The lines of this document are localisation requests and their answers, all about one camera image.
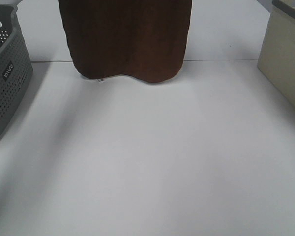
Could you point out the grey perforated plastic basket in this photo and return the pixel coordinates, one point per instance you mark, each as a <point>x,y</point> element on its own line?
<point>15,66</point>

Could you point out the brown towel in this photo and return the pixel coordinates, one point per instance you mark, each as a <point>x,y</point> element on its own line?
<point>144,39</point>

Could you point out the beige fabric storage box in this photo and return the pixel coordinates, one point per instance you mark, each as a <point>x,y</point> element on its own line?
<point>277,57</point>

